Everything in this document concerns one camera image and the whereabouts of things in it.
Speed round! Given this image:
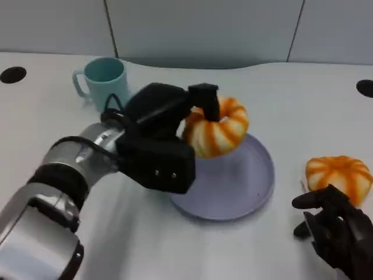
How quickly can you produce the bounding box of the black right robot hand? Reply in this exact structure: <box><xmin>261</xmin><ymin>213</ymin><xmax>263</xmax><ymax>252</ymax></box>
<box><xmin>291</xmin><ymin>184</ymin><xmax>373</xmax><ymax>280</ymax></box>

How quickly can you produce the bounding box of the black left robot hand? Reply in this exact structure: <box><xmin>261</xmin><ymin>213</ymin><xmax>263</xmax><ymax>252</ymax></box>
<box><xmin>124</xmin><ymin>82</ymin><xmax>221</xmax><ymax>144</ymax></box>

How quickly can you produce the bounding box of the lilac plate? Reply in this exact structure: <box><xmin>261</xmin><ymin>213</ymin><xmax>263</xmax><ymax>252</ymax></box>
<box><xmin>170</xmin><ymin>133</ymin><xmax>275</xmax><ymax>221</ymax></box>

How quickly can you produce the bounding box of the orange and white toy bread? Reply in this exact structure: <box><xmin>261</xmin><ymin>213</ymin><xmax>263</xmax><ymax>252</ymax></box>
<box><xmin>182</xmin><ymin>97</ymin><xmax>249</xmax><ymax>159</ymax></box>
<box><xmin>304</xmin><ymin>155</ymin><xmax>373</xmax><ymax>207</ymax></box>

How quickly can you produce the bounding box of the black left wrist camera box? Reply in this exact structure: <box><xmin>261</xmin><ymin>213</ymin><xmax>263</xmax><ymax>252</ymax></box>
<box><xmin>115</xmin><ymin>128</ymin><xmax>196</xmax><ymax>194</ymax></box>

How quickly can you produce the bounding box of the black table cable hole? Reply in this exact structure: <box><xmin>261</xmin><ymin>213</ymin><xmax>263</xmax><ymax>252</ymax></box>
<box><xmin>0</xmin><ymin>66</ymin><xmax>27</xmax><ymax>84</ymax></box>
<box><xmin>356</xmin><ymin>79</ymin><xmax>373</xmax><ymax>98</ymax></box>

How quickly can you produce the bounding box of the black forearm cable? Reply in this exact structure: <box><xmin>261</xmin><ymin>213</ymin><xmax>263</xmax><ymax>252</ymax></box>
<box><xmin>52</xmin><ymin>135</ymin><xmax>121</xmax><ymax>165</ymax></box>

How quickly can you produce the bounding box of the black looped wrist cable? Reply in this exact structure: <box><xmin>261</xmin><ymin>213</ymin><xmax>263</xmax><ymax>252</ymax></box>
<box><xmin>100</xmin><ymin>93</ymin><xmax>132</xmax><ymax>127</ymax></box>

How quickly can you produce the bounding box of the pale green mug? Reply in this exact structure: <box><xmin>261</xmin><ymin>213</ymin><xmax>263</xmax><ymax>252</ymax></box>
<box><xmin>72</xmin><ymin>57</ymin><xmax>129</xmax><ymax>113</ymax></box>

